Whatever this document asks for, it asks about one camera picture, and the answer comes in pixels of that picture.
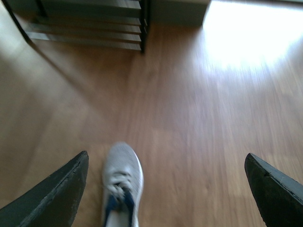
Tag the black metal shoe rack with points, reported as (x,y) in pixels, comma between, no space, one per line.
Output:
(114,23)

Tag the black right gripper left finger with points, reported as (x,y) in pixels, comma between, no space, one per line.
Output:
(54,201)

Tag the grey sneaker with pull tab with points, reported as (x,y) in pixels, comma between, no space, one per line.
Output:
(122,180)

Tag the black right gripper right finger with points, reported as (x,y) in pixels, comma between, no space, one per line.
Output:
(279,198)

